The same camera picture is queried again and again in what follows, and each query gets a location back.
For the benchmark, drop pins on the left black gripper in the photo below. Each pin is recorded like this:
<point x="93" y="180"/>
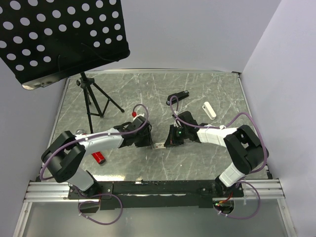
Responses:
<point x="148" y="140"/>

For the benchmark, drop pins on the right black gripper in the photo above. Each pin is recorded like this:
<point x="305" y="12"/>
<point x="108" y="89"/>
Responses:
<point x="172" y="139"/>

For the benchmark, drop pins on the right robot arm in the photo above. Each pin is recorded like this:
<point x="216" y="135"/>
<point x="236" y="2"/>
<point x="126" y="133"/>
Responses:
<point x="245" y="148"/>

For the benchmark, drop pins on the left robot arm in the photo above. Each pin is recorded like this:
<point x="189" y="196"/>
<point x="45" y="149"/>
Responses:
<point x="63" y="157"/>

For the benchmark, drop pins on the black stapler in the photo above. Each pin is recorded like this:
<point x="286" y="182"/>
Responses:
<point x="180" y="95"/>

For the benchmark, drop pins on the red cylindrical object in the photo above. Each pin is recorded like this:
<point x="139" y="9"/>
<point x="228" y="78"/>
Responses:
<point x="98" y="156"/>

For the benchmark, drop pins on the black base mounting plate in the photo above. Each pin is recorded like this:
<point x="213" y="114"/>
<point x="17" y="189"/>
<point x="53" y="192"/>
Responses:
<point x="144" y="194"/>

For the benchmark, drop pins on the black tripod stand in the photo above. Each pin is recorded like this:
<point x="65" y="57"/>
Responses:
<point x="91" y="103"/>

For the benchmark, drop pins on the black perforated music stand desk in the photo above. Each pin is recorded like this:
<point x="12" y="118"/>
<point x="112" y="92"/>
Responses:
<point x="45" y="41"/>

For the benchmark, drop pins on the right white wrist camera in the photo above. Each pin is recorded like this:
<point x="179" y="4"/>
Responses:
<point x="177" y="123"/>

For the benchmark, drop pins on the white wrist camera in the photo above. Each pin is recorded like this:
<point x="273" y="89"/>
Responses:
<point x="177" y="123"/>
<point x="140" y="116"/>

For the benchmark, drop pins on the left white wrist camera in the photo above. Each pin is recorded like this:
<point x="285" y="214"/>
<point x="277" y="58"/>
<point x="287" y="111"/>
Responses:
<point x="140" y="116"/>

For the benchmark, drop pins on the aluminium extrusion rail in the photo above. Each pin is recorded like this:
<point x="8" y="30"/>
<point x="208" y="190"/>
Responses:
<point x="59" y="192"/>

